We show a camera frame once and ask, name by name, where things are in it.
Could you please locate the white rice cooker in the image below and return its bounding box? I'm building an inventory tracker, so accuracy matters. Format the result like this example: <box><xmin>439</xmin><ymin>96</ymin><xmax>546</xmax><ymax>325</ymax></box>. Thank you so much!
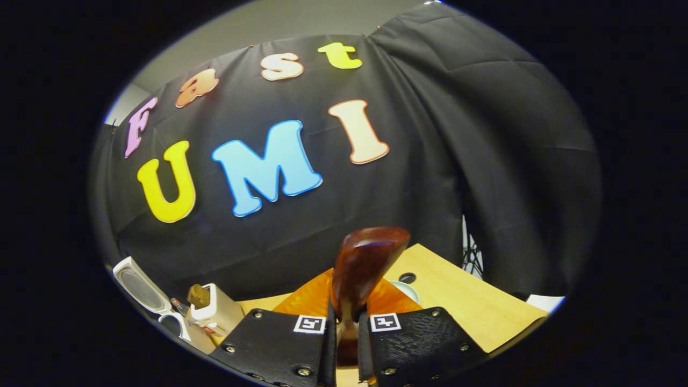
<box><xmin>112</xmin><ymin>256</ymin><xmax>216</xmax><ymax>355</ymax></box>

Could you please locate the black tripod stand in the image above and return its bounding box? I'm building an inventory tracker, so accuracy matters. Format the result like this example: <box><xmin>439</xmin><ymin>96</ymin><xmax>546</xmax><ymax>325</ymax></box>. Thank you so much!
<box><xmin>462</xmin><ymin>215</ymin><xmax>484</xmax><ymax>280</ymax></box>

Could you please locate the brown wooden spoon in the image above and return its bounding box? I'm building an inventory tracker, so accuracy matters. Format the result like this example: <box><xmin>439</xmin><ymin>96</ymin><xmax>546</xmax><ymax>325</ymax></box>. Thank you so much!
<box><xmin>329</xmin><ymin>226</ymin><xmax>411</xmax><ymax>366</ymax></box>

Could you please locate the white toaster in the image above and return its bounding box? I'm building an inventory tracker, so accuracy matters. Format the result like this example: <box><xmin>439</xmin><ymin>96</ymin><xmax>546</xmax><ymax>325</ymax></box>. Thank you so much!
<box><xmin>189</xmin><ymin>283</ymin><xmax>245</xmax><ymax>336</ymax></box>

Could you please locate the brown bread slice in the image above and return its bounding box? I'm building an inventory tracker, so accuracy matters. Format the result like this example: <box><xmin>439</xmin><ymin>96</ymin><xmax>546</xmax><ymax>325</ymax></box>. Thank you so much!
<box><xmin>187</xmin><ymin>284</ymin><xmax>211</xmax><ymax>310</ymax></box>

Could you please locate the pale green plate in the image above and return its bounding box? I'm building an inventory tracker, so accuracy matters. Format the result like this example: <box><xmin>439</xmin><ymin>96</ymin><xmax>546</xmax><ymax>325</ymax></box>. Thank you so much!
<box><xmin>388</xmin><ymin>280</ymin><xmax>421</xmax><ymax>304</ymax></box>

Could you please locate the black backdrop cloth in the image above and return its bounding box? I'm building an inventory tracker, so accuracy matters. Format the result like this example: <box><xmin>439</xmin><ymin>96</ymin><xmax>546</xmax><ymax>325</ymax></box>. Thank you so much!
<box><xmin>89</xmin><ymin>3</ymin><xmax>603</xmax><ymax>323</ymax></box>

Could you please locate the clear plastic bottle red label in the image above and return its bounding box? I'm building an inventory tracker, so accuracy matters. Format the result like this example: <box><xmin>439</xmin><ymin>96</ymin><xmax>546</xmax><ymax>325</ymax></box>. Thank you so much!
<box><xmin>170</xmin><ymin>297</ymin><xmax>216</xmax><ymax>336</ymax></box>

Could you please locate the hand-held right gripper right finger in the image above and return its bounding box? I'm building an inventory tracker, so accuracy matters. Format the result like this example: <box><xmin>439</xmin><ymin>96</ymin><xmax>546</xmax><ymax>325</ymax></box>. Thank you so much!
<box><xmin>357</xmin><ymin>279</ymin><xmax>487</xmax><ymax>387</ymax></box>

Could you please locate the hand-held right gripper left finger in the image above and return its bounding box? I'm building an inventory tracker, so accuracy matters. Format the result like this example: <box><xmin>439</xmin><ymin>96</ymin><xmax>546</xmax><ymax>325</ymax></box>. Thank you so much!
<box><xmin>209</xmin><ymin>269</ymin><xmax>338</xmax><ymax>387</ymax></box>

